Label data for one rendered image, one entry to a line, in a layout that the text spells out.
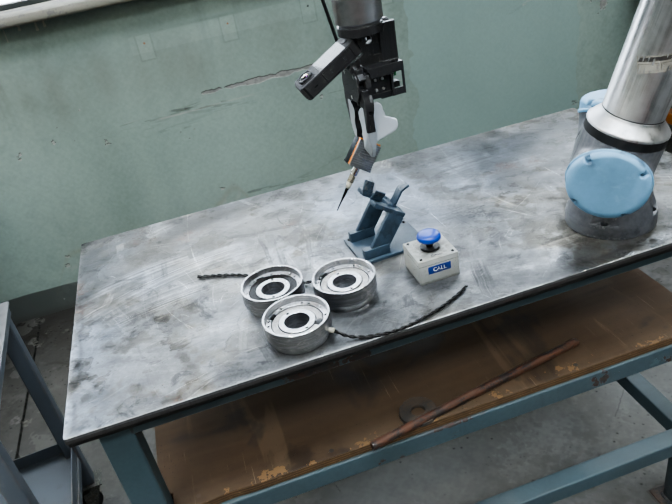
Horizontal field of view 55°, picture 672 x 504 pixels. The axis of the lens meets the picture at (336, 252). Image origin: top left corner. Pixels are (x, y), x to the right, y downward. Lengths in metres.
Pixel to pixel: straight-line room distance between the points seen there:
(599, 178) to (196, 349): 0.65
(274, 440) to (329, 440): 0.10
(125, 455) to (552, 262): 0.74
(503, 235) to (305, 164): 1.64
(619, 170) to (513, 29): 2.01
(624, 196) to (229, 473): 0.78
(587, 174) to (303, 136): 1.84
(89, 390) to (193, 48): 1.69
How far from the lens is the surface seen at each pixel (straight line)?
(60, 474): 1.87
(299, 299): 1.04
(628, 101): 0.97
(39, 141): 2.63
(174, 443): 1.29
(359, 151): 1.10
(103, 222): 2.74
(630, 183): 0.99
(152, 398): 1.00
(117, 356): 1.11
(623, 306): 1.46
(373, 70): 1.04
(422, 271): 1.07
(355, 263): 1.10
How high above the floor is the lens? 1.43
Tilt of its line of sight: 31 degrees down
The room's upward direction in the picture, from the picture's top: 11 degrees counter-clockwise
